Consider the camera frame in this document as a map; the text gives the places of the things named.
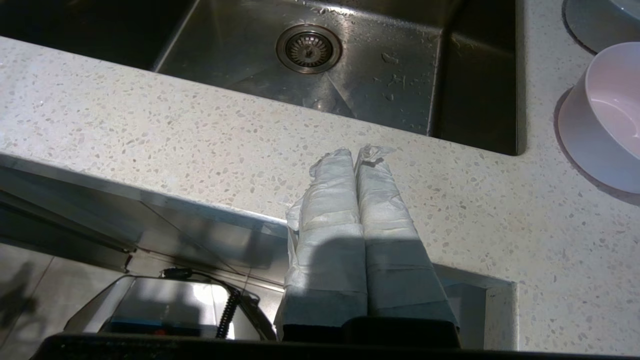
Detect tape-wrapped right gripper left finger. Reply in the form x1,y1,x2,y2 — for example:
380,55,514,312
274,147,370,342

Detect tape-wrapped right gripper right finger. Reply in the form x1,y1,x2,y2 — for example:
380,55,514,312
354,144,460,325

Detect round metal sink drain strainer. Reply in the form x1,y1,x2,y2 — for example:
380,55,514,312
275,23,343,75

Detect stainless steel sink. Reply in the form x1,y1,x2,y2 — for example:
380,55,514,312
0,0,527,157

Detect pale round bowl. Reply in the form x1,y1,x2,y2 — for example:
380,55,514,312
557,42,640,195

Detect black coiled cable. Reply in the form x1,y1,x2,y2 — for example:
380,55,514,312
159,267,261,341

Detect metallic robot base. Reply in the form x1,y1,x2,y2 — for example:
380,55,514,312
64,274,277,342

